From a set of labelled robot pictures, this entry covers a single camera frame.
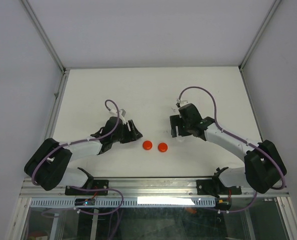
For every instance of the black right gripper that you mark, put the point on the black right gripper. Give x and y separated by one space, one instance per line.
175 120

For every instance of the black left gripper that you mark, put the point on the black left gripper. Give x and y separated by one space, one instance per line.
131 135

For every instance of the orange earbud case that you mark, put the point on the orange earbud case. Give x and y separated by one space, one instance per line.
162 147
147 145

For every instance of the white earbud case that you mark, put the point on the white earbud case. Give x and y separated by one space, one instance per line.
180 139

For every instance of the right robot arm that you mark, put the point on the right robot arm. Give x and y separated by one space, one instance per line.
263 165

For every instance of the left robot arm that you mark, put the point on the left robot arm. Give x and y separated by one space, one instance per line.
49 165

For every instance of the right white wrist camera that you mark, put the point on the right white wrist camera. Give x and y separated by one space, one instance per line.
180 103

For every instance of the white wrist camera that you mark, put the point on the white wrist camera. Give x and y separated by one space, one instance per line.
180 103
121 113

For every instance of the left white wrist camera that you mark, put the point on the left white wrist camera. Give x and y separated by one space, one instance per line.
121 113

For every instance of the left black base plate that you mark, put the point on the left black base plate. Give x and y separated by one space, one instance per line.
97 187

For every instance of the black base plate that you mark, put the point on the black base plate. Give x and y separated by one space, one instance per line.
206 187
97 187

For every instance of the aluminium mounting rail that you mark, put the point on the aluminium mounting rail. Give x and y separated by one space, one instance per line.
182 187

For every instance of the white slotted cable duct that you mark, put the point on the white slotted cable duct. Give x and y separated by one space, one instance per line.
128 202

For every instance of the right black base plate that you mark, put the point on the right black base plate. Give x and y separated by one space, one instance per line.
206 187

